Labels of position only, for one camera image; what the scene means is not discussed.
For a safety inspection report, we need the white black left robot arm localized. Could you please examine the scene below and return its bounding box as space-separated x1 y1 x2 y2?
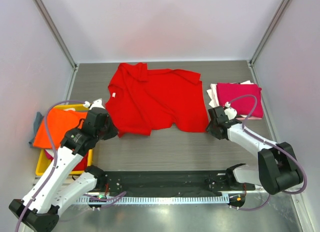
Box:
9 107 118 232

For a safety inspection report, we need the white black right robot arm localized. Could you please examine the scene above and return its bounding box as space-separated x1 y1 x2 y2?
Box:
206 106 307 195

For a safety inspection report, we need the folded pink t-shirt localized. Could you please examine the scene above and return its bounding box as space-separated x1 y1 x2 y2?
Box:
235 115 262 120

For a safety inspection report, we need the folded magenta t-shirt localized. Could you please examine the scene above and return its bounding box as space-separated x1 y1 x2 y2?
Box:
216 83 264 118

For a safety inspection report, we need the orange t-shirt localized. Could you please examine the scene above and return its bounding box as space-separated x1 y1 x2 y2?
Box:
32 107 90 150

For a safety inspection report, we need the dark red t-shirt in bin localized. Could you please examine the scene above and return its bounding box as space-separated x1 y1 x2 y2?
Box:
72 154 88 172

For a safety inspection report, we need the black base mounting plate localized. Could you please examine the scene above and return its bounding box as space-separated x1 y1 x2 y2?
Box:
92 170 256 198

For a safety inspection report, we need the grey t-shirt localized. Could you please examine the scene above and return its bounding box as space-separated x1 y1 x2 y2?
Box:
28 111 44 148

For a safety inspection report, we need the yellow plastic bin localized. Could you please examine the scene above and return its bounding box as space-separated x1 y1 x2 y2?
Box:
33 104 93 176

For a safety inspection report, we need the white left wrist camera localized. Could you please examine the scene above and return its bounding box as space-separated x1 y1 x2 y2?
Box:
82 98 106 110

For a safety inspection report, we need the white slotted cable duct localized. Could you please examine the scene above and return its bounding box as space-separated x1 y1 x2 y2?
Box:
73 194 230 206

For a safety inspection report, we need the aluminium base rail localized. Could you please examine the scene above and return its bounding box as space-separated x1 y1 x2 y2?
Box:
32 171 305 195

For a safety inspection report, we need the left aluminium frame post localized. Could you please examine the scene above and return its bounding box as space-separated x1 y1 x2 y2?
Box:
33 0 77 71

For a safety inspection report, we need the aluminium frame post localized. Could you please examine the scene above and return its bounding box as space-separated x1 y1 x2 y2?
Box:
33 0 77 71
247 0 292 68

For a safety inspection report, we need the right aluminium frame post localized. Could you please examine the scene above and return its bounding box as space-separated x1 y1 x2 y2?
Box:
247 0 292 68

